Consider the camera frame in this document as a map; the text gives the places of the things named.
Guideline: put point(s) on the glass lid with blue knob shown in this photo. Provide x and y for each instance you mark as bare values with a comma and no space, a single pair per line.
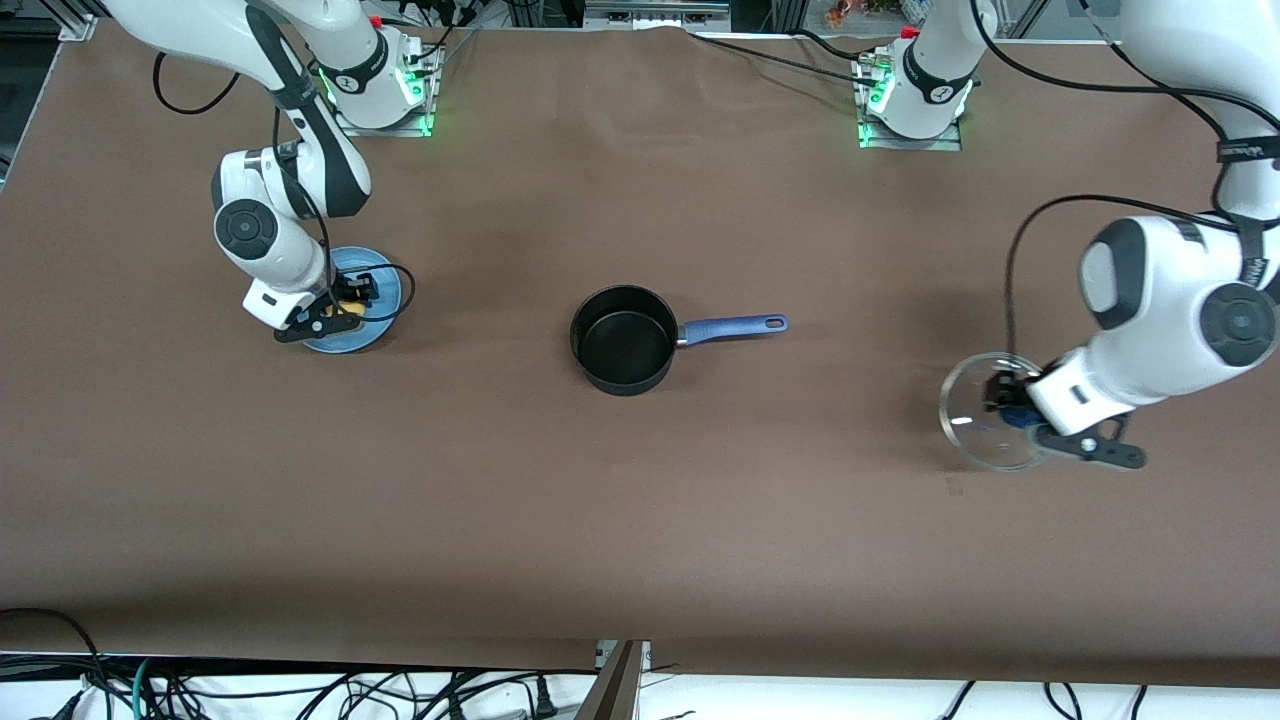
975,420

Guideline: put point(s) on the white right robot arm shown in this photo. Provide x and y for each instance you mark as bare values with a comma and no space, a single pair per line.
270,240

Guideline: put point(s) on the aluminium frame rail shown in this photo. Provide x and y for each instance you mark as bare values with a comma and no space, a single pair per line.
655,12

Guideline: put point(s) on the brown table cover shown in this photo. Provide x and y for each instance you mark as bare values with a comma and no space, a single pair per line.
640,520

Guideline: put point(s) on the yellow potato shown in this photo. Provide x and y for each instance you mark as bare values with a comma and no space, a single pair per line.
350,311

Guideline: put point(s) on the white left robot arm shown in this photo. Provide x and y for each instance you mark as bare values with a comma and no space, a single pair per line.
1150,290

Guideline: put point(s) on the aluminium frame post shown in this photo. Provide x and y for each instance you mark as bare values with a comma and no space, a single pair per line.
612,685

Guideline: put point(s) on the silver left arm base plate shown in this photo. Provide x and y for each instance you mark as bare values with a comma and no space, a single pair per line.
940,144

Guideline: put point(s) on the light blue round plate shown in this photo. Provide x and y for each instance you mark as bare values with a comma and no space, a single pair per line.
345,262

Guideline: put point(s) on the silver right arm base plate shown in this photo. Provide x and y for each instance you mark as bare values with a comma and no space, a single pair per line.
405,126

